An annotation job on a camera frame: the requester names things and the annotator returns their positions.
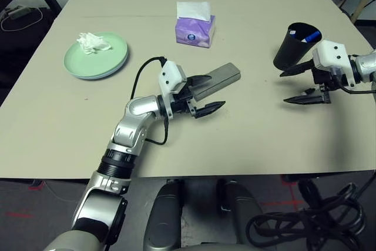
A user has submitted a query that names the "beige robot torso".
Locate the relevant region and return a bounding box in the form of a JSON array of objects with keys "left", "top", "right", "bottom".
[{"left": 176, "top": 242, "right": 250, "bottom": 251}]

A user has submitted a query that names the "grey power strip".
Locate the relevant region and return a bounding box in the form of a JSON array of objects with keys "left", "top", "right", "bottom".
[{"left": 5, "top": 6, "right": 32, "bottom": 19}]

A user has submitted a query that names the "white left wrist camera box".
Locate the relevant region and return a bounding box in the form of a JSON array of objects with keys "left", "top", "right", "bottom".
[{"left": 158, "top": 61, "right": 187, "bottom": 119}]

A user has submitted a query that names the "grey right robot foot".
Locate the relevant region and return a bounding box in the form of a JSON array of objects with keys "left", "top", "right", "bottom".
[{"left": 216, "top": 179, "right": 265, "bottom": 243}]

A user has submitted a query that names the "black cup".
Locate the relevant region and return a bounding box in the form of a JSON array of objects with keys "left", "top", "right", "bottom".
[{"left": 273, "top": 22, "right": 322, "bottom": 71}]

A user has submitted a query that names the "black cable bundle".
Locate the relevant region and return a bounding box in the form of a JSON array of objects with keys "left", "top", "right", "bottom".
[{"left": 245, "top": 179, "right": 368, "bottom": 251}]

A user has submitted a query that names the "white floor cable loop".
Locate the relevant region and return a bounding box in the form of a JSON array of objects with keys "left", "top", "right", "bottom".
[{"left": 0, "top": 6, "right": 45, "bottom": 31}]

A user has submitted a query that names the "light green plate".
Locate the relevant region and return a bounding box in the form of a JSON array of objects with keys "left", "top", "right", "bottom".
[{"left": 63, "top": 31, "right": 129, "bottom": 79}]

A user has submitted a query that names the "black left wrist camera cable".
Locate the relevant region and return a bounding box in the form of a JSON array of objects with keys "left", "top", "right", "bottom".
[{"left": 130, "top": 56, "right": 169, "bottom": 146}]

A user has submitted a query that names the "light blue plate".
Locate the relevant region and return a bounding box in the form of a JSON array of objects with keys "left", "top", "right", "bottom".
[{"left": 68, "top": 52, "right": 130, "bottom": 81}]

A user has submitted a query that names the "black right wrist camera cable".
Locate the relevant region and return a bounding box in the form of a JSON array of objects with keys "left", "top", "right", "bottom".
[{"left": 337, "top": 85, "right": 376, "bottom": 95}]

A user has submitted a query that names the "grey robot foot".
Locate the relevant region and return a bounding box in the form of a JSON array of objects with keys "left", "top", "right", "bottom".
[
  {"left": 143, "top": 179, "right": 184, "bottom": 251},
  {"left": 216, "top": 179, "right": 265, "bottom": 243}
]

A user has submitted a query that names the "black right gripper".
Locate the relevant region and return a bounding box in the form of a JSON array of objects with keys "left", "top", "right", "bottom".
[{"left": 279, "top": 60, "right": 345, "bottom": 105}]

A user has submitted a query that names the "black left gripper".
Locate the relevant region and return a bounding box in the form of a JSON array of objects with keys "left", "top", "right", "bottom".
[{"left": 173, "top": 74, "right": 226, "bottom": 120}]

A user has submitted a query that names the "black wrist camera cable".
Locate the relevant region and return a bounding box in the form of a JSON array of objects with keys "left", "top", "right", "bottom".
[
  {"left": 337, "top": 85, "right": 376, "bottom": 95},
  {"left": 130, "top": 56, "right": 169, "bottom": 146}
]

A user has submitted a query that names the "grey glasses case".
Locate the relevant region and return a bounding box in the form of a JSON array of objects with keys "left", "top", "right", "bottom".
[{"left": 192, "top": 62, "right": 242, "bottom": 102}]

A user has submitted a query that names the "purple tissue pack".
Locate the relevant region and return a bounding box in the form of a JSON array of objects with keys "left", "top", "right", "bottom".
[{"left": 174, "top": 1, "right": 217, "bottom": 49}]

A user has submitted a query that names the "grey left robot foot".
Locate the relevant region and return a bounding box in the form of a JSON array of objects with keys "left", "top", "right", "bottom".
[{"left": 143, "top": 179, "right": 184, "bottom": 251}]

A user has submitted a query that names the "white tissue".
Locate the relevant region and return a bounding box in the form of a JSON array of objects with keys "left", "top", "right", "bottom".
[{"left": 76, "top": 32, "right": 113, "bottom": 55}]

